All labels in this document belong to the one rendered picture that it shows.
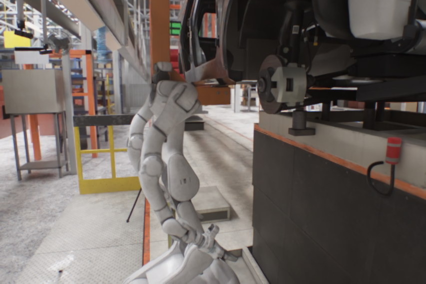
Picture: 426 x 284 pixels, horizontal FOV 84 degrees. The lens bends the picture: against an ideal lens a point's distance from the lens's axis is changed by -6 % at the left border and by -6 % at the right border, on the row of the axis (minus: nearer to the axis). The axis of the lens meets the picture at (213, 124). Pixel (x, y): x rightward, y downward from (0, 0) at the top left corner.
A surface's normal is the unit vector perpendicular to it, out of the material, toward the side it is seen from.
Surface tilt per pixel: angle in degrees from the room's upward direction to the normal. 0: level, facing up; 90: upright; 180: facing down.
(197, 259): 90
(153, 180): 104
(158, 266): 23
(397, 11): 90
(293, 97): 108
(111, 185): 90
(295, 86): 93
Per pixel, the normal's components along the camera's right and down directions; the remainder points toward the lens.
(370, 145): -0.97, 0.04
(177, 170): 0.29, 0.16
